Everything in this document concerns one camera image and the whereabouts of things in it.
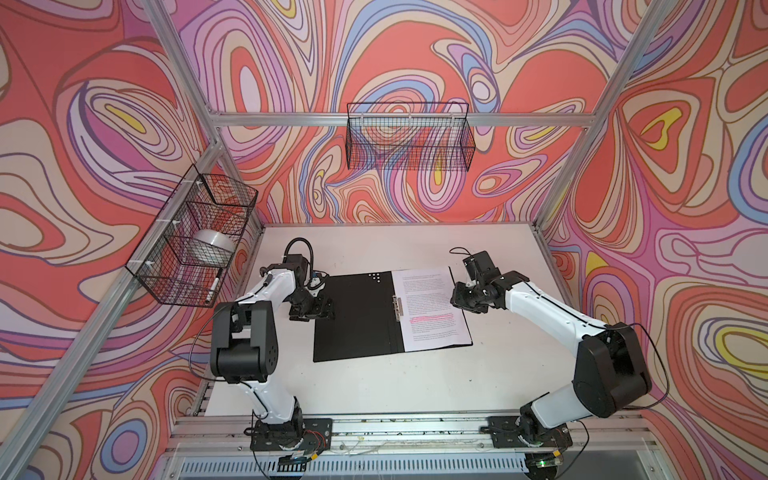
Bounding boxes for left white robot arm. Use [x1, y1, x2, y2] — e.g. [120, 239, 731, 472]
[210, 268, 332, 437]

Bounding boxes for black wire basket left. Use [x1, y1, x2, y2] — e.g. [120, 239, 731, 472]
[125, 166, 258, 308]

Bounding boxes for silver tape roll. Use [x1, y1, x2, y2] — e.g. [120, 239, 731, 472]
[189, 229, 236, 268]

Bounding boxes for white folder black inside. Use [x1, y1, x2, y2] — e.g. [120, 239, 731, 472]
[313, 266, 474, 364]

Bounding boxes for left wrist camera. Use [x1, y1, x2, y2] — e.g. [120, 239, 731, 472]
[282, 254, 311, 282]

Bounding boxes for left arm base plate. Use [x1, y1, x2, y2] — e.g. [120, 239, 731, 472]
[243, 417, 333, 454]

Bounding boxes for black wire basket back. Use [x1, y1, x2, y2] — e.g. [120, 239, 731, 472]
[345, 100, 476, 172]

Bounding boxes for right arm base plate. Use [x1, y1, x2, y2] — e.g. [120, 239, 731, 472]
[479, 416, 573, 450]

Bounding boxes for printed paper sheet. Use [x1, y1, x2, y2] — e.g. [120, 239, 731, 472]
[392, 266, 473, 353]

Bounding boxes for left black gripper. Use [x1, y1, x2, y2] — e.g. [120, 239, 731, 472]
[286, 290, 335, 320]

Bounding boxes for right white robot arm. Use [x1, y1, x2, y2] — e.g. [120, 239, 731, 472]
[451, 251, 652, 445]

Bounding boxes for white marker pen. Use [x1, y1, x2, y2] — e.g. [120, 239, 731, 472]
[205, 277, 220, 305]

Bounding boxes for black wire basket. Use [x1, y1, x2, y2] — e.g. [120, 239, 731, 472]
[125, 166, 258, 308]
[345, 100, 476, 172]

